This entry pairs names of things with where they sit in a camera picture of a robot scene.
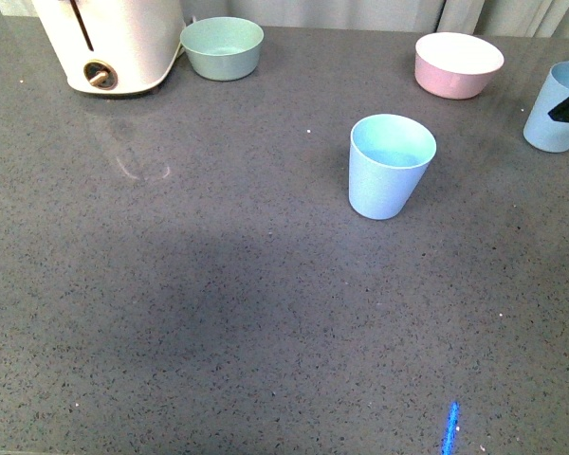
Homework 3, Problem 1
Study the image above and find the blue cup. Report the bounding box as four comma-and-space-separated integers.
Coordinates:
348, 114, 437, 220
523, 61, 569, 153

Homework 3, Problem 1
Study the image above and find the green bowl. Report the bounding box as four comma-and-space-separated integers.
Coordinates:
180, 17, 265, 82

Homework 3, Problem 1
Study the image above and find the grey curtain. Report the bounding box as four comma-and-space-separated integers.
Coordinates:
0, 0, 569, 40

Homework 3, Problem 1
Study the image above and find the cream white toaster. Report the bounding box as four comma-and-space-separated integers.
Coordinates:
33, 0, 185, 96

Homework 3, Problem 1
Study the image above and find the pink bowl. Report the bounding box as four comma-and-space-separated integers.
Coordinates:
414, 32, 505, 100

